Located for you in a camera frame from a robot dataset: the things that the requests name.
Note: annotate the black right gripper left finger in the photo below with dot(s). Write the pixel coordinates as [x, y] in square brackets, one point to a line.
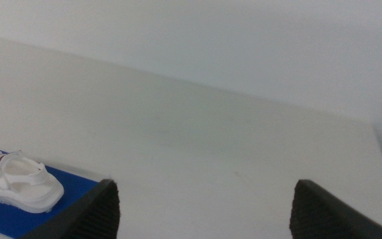
[91, 215]

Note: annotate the white sandal with red stripes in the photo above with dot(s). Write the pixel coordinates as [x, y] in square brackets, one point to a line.
[22, 186]

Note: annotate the blue rectangular mat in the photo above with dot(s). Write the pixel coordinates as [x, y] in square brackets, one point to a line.
[2, 220]

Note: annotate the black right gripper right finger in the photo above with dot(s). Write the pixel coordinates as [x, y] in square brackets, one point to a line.
[320, 215]

